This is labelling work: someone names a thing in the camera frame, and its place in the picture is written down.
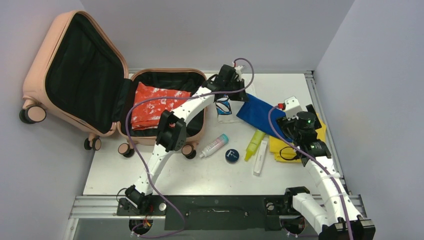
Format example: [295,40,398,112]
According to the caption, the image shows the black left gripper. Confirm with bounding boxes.
[223,78,247,102]

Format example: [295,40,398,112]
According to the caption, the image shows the yellow-green tube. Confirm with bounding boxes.
[244,129,266,162]

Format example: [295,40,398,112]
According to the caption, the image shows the pink teal bottle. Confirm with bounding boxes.
[199,133,229,158]

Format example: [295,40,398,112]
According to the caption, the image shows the yellow cloth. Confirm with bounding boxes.
[268,112,328,164]

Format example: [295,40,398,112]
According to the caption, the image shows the dark blue round tin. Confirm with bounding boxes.
[225,148,240,164]

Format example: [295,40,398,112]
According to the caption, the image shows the red white patterned cloth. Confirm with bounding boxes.
[130,82,191,131]

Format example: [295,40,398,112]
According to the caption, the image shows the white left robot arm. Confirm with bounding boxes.
[124,63,248,215]

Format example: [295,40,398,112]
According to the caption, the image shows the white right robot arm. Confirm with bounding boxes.
[269,103,376,240]

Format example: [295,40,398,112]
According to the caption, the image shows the white blue printed cloth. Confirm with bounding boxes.
[215,95,245,124]

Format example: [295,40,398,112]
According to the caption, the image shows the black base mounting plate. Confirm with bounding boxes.
[116,195,306,233]

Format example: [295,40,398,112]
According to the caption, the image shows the pink hard-shell suitcase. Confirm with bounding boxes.
[19,10,206,151]

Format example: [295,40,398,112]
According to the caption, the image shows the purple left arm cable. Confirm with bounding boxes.
[124,57,255,239]

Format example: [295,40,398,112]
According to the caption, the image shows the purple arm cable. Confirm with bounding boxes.
[267,105,355,240]
[124,57,255,239]

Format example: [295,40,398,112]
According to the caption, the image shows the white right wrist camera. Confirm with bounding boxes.
[283,96,303,121]

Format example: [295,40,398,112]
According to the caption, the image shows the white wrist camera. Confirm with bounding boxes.
[233,65,245,76]
[283,96,303,121]

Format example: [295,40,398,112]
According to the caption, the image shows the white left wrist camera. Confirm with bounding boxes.
[233,65,245,76]

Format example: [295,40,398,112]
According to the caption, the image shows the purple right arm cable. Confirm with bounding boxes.
[267,105,355,240]

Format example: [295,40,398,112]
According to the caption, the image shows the aluminium front rail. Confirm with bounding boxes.
[69,195,367,220]

